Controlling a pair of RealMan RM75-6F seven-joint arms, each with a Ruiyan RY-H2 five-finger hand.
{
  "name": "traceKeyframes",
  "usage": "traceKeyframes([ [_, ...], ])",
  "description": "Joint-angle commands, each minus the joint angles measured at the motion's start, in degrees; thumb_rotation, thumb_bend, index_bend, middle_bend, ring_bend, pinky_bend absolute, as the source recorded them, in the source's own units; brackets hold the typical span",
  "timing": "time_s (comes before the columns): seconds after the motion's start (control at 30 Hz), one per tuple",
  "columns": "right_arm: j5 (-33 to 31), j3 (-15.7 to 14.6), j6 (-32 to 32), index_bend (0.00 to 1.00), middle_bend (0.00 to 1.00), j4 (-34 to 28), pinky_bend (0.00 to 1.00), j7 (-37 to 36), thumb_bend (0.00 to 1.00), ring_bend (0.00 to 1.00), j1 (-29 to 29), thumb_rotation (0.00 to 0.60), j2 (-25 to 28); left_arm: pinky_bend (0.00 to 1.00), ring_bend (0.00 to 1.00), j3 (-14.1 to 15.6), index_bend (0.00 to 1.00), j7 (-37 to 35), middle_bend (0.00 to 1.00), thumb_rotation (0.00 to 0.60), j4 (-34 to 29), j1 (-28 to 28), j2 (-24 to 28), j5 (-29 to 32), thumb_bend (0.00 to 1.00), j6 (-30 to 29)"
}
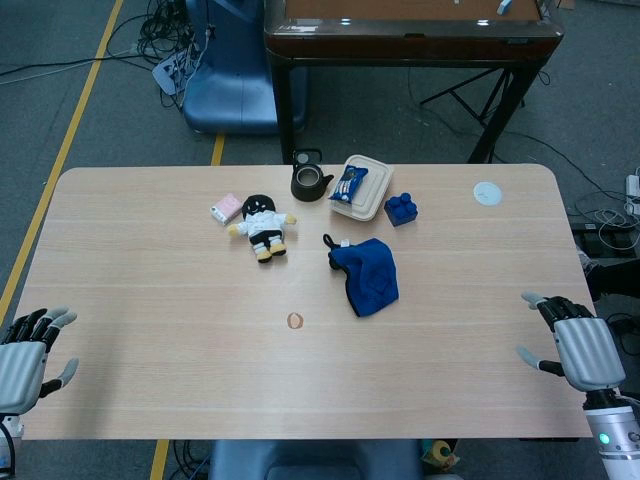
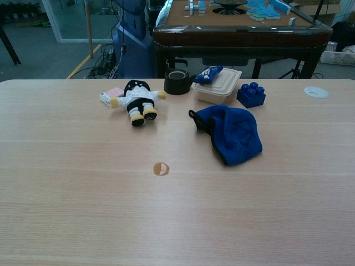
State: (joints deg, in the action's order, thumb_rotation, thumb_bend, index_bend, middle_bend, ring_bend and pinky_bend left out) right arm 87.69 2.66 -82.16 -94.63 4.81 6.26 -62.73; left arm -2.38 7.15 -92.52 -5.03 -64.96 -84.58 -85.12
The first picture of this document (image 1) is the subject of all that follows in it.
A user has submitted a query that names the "blue padded seat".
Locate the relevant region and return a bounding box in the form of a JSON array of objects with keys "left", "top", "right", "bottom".
[{"left": 208, "top": 438, "right": 426, "bottom": 480}]

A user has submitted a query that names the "black teapot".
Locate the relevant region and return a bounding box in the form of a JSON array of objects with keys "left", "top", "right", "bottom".
[{"left": 290, "top": 148, "right": 335, "bottom": 203}]

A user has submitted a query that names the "black tripod stand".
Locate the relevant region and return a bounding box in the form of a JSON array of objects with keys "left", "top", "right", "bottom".
[{"left": 418, "top": 67, "right": 527, "bottom": 126}]

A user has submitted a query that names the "dark brown mahjong table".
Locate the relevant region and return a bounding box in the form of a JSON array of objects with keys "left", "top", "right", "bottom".
[{"left": 263, "top": 0, "right": 565, "bottom": 165}]

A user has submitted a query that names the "pink tissue pack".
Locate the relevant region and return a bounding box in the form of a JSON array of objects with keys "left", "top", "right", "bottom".
[{"left": 208, "top": 192, "right": 244, "bottom": 226}]

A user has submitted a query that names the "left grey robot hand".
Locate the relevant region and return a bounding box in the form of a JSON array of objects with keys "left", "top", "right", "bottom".
[{"left": 0, "top": 305, "right": 80, "bottom": 414}]

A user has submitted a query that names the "blue cloth pouch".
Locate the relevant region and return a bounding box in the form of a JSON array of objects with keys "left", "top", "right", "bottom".
[{"left": 322, "top": 233, "right": 401, "bottom": 318}]

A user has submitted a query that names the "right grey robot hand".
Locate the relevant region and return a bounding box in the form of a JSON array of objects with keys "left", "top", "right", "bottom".
[{"left": 515, "top": 291, "right": 627, "bottom": 392}]

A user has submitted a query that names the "blue building block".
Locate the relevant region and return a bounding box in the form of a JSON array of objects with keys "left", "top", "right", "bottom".
[{"left": 383, "top": 192, "right": 420, "bottom": 228}]

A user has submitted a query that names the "blue snack packet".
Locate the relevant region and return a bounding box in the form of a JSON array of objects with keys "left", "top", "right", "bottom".
[{"left": 327, "top": 165, "right": 370, "bottom": 205}]

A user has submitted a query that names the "white round table grommet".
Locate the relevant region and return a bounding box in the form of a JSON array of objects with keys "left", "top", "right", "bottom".
[{"left": 472, "top": 180, "right": 503, "bottom": 206}]

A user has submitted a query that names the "white power strip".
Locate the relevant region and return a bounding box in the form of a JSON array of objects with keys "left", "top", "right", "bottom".
[{"left": 625, "top": 173, "right": 640, "bottom": 216}]

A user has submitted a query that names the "plush doll white shirt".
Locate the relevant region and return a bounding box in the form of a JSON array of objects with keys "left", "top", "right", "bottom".
[{"left": 227, "top": 193, "right": 298, "bottom": 265}]

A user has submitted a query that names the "black equipment box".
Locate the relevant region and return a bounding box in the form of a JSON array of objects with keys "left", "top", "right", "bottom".
[{"left": 573, "top": 217, "right": 640, "bottom": 259}]

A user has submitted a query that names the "black floor cable bundle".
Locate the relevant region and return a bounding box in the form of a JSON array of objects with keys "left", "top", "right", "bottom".
[{"left": 137, "top": 0, "right": 201, "bottom": 109}]

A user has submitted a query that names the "beige lunch box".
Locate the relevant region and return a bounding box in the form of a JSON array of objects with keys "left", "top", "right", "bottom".
[{"left": 329, "top": 153, "right": 396, "bottom": 223}]

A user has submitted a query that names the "white printed paper sheet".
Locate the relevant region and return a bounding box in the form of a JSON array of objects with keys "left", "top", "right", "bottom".
[{"left": 152, "top": 49, "right": 201, "bottom": 94}]

